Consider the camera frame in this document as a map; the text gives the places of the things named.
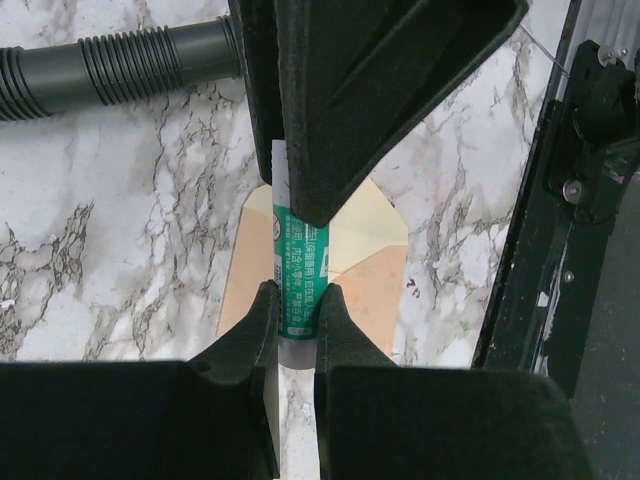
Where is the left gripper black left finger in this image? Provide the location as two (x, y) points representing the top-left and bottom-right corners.
(1, 281), (280, 479)

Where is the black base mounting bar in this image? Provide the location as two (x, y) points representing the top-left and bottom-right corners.
(471, 0), (640, 480)

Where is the black corrugated hose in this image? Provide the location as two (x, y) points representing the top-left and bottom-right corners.
(0, 15), (246, 122)

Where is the green white glue stick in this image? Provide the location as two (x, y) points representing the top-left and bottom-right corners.
(271, 140), (329, 370)

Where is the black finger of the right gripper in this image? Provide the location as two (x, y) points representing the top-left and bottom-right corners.
(275, 0), (529, 227)
(228, 0), (285, 182)

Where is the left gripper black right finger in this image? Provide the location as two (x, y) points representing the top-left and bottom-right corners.
(314, 285), (592, 479)

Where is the tan paper envelope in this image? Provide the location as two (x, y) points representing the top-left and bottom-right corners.
(217, 179), (408, 355)

